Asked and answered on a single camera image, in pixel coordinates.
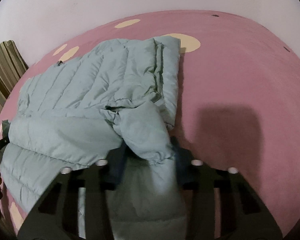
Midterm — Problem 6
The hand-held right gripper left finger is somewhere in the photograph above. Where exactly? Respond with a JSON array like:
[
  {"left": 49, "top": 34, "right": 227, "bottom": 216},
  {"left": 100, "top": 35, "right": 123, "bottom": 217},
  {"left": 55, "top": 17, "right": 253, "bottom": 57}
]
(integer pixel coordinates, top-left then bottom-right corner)
[{"left": 17, "top": 146, "right": 127, "bottom": 240}]

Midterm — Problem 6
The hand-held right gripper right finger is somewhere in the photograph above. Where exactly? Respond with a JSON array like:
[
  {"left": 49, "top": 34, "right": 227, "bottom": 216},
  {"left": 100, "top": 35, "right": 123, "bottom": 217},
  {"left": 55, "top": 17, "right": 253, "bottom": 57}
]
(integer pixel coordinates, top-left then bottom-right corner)
[{"left": 170, "top": 136, "right": 283, "bottom": 240}]

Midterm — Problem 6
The striped cushion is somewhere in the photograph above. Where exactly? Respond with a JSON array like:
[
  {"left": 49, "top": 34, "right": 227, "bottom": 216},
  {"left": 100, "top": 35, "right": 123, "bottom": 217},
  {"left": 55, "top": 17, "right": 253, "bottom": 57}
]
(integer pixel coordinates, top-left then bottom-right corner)
[{"left": 0, "top": 40, "right": 29, "bottom": 133}]

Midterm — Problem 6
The pink polka dot bed sheet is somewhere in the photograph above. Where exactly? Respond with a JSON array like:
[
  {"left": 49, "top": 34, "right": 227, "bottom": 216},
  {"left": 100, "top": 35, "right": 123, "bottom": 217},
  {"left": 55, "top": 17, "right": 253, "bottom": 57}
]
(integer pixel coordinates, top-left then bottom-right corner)
[{"left": 0, "top": 10, "right": 300, "bottom": 240}]

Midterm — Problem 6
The light blue puffer jacket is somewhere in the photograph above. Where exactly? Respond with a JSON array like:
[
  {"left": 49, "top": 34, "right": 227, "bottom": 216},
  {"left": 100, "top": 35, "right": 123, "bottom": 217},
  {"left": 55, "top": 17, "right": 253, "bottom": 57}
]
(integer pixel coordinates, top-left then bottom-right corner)
[{"left": 0, "top": 35, "right": 190, "bottom": 240}]

